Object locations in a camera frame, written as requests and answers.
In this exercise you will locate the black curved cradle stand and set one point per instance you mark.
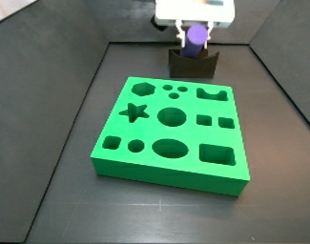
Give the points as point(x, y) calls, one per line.
point(198, 67)

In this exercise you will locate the green shape sorter block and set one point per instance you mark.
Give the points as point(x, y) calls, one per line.
point(172, 134)

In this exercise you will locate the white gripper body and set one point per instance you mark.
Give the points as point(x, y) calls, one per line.
point(195, 11)

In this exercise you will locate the purple cylinder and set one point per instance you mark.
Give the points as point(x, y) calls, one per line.
point(195, 39)

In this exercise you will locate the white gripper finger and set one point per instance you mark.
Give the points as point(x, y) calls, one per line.
point(210, 26)
point(180, 31)

